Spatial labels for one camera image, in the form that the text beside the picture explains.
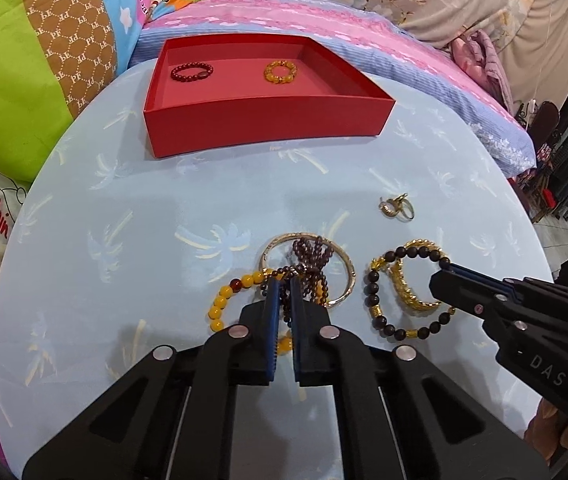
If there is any colourful cartoon monkey blanket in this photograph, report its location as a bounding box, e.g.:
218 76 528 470
0 0 215 461

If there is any amber bead bracelet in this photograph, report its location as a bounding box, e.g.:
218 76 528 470
264 60 299 85

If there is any black bead bracelet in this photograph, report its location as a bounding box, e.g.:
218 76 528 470
364 240 457 343

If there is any yellow bead bracelet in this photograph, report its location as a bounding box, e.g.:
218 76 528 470
207 268 297 356

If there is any gold chain bracelet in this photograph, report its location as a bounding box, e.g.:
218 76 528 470
371 241 445 317

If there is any pink quilted cloth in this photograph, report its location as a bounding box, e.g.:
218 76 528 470
451 30 515 111

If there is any pink and blue striped pillow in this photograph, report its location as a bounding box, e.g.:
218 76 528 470
131 0 537 181

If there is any person's right hand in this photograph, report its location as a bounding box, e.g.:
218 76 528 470
525 396 568 448

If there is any dark red bead bracelet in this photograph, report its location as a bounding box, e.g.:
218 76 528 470
171 62 213 82

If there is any dark red furniture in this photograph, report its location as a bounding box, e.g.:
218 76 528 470
531 101 564 148

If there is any red cardboard box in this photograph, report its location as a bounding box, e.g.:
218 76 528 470
144 36 397 160

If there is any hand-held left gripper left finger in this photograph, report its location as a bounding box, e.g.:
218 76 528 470
22 277 281 480

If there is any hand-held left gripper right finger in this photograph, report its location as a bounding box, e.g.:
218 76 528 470
289 276 550 480

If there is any gold bangle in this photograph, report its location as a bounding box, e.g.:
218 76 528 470
261 232 355 309

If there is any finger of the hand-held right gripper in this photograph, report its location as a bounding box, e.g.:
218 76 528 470
429 269 515 322
445 262 516 294

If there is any garnet bead strand bracelet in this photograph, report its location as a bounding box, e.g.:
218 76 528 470
261 235 337 346

